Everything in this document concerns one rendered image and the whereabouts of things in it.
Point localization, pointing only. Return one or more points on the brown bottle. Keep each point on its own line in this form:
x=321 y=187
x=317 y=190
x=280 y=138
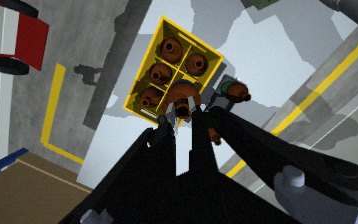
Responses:
x=173 y=50
x=151 y=97
x=164 y=107
x=196 y=68
x=178 y=94
x=161 y=74
x=235 y=92
x=214 y=137

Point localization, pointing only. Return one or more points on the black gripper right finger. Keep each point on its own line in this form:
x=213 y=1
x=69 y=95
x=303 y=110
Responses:
x=314 y=188

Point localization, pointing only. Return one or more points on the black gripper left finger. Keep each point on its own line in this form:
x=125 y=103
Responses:
x=121 y=181

